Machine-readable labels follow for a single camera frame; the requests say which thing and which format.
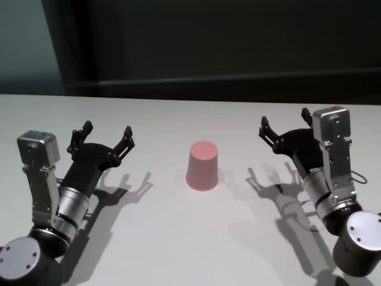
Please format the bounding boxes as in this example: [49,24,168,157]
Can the dark vertical frame post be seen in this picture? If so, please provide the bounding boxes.
[43,0,99,96]

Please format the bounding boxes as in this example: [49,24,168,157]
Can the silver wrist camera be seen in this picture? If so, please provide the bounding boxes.
[17,130,62,229]
[312,105,357,209]

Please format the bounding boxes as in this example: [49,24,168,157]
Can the pink plastic cup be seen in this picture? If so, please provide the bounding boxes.
[185,141,220,192]

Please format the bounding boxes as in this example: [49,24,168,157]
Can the thin grey horizontal rail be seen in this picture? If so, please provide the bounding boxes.
[64,79,381,91]

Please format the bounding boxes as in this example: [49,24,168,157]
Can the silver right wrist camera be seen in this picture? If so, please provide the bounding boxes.
[312,105,357,209]

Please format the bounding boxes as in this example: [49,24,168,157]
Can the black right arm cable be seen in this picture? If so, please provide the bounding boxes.
[351,169,368,184]

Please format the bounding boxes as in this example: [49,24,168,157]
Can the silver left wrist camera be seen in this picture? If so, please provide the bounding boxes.
[17,130,62,229]

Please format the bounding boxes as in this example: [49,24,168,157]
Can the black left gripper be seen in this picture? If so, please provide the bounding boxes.
[59,120,136,192]

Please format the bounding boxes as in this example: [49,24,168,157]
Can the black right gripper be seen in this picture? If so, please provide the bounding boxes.
[258,107,325,177]

